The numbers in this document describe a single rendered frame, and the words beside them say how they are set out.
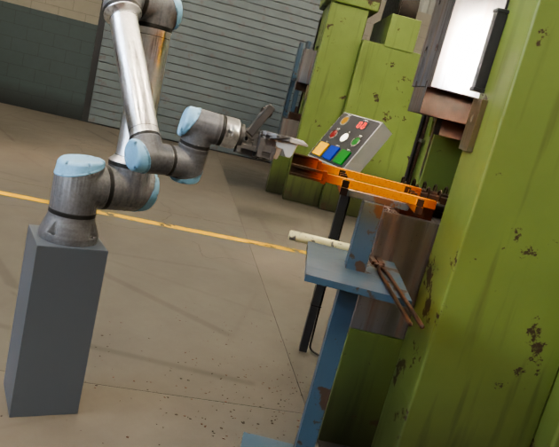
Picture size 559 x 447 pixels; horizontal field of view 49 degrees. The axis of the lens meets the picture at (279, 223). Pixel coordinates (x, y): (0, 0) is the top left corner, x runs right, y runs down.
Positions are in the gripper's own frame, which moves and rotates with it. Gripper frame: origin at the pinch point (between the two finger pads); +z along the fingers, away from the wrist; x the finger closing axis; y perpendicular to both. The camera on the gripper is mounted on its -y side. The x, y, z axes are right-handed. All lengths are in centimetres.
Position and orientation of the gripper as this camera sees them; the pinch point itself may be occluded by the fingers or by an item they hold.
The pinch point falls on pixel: (300, 145)
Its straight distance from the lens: 188.5
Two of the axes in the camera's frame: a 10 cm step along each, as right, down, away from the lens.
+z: 9.2, 2.1, 3.3
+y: -2.2, 9.7, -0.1
